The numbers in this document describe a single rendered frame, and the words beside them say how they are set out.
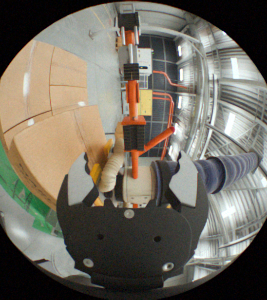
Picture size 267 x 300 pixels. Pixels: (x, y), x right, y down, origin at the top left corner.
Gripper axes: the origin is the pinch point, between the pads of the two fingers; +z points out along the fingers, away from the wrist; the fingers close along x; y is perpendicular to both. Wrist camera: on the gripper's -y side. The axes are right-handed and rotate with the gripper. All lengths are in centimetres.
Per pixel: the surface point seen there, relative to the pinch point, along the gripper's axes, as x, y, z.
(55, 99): -57, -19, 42
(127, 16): -0.3, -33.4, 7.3
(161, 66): 319, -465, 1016
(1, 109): -58, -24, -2
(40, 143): -17.9, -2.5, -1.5
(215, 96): 201, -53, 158
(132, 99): 0.1, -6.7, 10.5
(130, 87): -0.3, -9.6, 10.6
